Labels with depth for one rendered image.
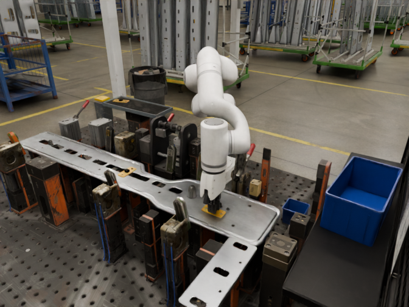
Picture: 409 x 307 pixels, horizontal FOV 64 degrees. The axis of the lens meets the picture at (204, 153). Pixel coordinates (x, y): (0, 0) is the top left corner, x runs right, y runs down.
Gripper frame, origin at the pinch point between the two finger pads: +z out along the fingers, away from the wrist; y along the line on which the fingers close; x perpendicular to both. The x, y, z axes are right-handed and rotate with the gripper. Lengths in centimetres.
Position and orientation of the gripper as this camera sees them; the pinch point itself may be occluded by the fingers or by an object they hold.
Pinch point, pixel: (213, 205)
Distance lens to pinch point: 117.0
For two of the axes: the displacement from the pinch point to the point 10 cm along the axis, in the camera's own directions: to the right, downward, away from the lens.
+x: 8.5, 2.4, -4.8
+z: 0.1, 8.9, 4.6
